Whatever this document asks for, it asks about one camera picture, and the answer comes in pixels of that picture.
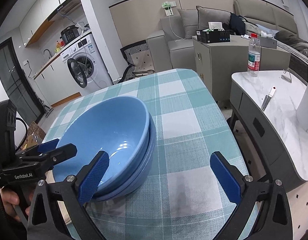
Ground large cream plate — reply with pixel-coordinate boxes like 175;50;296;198
44;172;75;230

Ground blue bowl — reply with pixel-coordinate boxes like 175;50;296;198
92;116;156;202
52;96;150;194

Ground white kitchen counter cabinets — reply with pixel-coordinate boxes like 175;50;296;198
34;56;82;107

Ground person's left hand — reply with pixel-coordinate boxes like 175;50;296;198
0;189;21;222

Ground cardboard box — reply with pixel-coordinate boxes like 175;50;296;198
20;121;46;150

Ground white washing machine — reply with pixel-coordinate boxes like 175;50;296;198
61;33;113;96

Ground teal plaid tablecloth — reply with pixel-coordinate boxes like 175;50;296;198
45;69;248;239

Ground black patterned cushion chair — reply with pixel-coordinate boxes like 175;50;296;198
118;40;156;83

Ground black pressure cooker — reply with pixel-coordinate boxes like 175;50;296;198
61;25;79;45

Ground white marble side table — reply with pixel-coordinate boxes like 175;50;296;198
230;70;308;192

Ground grey sofa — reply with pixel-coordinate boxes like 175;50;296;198
146;0;298;72

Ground grey side cabinet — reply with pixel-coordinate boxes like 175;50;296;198
193;35;290;102

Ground clear plastic water bottle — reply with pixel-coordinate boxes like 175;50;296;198
247;33;261;76

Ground black electronics box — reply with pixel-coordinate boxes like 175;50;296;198
196;30;230;44

